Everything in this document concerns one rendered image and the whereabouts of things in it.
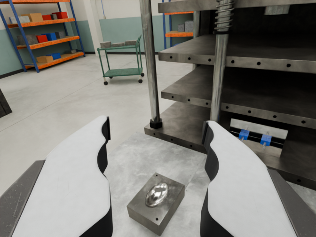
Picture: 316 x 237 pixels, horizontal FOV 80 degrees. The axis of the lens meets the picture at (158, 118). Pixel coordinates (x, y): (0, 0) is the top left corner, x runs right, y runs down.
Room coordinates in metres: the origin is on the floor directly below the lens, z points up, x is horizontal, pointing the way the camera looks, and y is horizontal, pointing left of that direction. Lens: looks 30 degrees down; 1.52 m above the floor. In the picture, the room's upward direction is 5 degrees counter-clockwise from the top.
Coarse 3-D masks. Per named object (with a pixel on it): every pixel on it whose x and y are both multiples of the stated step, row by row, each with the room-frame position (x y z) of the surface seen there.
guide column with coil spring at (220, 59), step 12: (228, 0) 0.91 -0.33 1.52; (228, 12) 0.91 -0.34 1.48; (228, 24) 0.91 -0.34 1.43; (216, 36) 0.94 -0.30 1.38; (228, 36) 0.92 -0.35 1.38; (216, 48) 0.93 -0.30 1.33; (216, 60) 0.92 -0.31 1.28; (216, 72) 0.92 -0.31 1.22; (216, 84) 0.91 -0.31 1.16; (216, 96) 0.91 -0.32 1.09; (216, 108) 0.91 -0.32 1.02; (216, 120) 0.91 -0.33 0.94
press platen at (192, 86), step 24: (192, 72) 1.52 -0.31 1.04; (240, 72) 1.42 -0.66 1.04; (264, 72) 1.37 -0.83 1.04; (288, 72) 1.33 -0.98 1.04; (168, 96) 1.14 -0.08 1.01; (192, 96) 1.05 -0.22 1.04; (240, 96) 0.99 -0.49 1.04; (264, 96) 0.97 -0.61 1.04; (288, 96) 0.94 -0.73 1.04; (312, 96) 0.92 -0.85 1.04; (288, 120) 0.75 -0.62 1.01; (312, 120) 0.70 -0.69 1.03
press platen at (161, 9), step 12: (180, 0) 1.12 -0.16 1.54; (192, 0) 1.08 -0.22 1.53; (204, 0) 1.05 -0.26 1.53; (240, 0) 0.95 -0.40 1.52; (252, 0) 0.92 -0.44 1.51; (264, 0) 0.89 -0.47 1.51; (276, 0) 0.87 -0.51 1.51; (288, 0) 0.84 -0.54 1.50; (300, 0) 0.82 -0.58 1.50; (312, 0) 0.80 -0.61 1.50; (168, 12) 1.16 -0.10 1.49
